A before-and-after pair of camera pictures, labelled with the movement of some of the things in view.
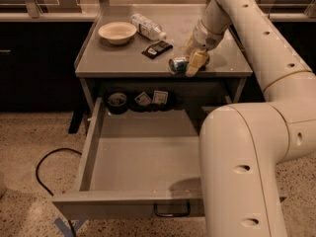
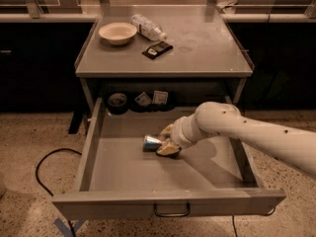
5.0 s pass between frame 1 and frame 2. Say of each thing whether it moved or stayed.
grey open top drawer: stayed
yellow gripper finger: moved
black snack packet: stayed
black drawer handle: stayed
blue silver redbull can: moved
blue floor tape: stayed
